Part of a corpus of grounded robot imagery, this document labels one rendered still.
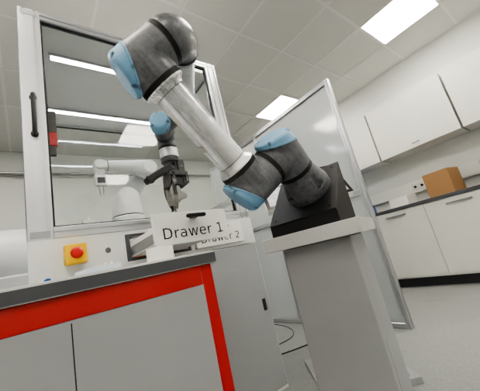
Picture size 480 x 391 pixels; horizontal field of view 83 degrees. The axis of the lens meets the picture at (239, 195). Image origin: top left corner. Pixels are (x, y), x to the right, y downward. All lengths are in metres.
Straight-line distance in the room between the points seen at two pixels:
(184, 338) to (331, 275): 0.41
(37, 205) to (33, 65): 0.62
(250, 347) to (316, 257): 0.81
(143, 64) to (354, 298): 0.77
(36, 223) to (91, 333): 0.69
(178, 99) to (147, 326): 0.51
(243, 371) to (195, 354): 0.83
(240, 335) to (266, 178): 0.92
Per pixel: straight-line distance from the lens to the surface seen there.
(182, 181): 1.12
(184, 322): 0.67
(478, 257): 3.50
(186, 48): 0.77
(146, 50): 0.72
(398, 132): 4.04
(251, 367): 1.52
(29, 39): 1.62
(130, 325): 0.63
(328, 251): 0.80
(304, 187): 0.84
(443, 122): 3.91
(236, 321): 1.45
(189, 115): 0.71
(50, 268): 1.20
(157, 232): 0.93
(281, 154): 0.78
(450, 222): 3.50
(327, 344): 0.86
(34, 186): 1.27
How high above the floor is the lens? 0.72
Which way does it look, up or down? 13 degrees up
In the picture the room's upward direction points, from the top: 13 degrees counter-clockwise
